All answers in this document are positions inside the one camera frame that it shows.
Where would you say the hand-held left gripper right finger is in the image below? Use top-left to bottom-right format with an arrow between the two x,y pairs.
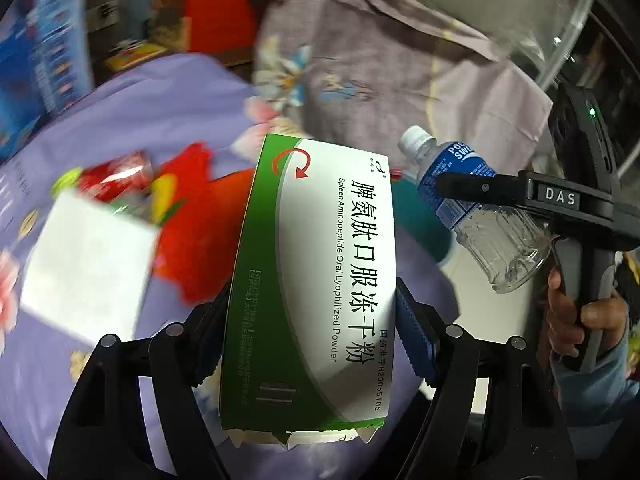
394,277 -> 581,480

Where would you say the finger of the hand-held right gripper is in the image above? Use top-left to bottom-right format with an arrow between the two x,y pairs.
435,171 -> 526,209

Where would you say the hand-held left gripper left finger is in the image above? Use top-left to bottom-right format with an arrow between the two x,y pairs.
47,279 -> 233,480

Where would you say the clear plastic bottle blue label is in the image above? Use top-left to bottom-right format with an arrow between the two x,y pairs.
397,125 -> 553,293

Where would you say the teal plastic bin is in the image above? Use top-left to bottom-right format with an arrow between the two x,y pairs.
391,176 -> 457,270

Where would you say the green and white medicine box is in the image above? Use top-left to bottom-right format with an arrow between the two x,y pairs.
218,133 -> 398,448

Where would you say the red and yellow snack packet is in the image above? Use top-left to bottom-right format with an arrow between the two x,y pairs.
149,141 -> 257,307

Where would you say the red soda can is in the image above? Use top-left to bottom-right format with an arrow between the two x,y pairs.
75,150 -> 157,207

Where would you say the person's right forearm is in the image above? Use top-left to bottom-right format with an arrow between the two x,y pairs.
550,327 -> 640,423

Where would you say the person's right hand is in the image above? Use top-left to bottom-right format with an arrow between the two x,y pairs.
546,270 -> 630,358

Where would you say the white paper box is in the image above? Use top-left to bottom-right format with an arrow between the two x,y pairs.
19,191 -> 162,352

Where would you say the grey-purple printed cloth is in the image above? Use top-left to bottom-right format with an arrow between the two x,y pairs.
249,0 -> 554,182

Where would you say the clear plastic sheet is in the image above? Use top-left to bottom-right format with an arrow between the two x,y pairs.
494,0 -> 598,88

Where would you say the green lid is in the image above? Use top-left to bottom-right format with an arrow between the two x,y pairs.
50,167 -> 84,199

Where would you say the purple floral bedsheet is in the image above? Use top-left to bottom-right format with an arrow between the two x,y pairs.
0,52 -> 462,480

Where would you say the yellow printed packet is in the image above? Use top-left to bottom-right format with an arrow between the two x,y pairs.
104,41 -> 169,70

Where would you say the red box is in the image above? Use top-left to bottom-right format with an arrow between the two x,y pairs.
184,0 -> 269,54

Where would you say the blue printed poster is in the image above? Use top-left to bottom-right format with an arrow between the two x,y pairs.
0,0 -> 97,162

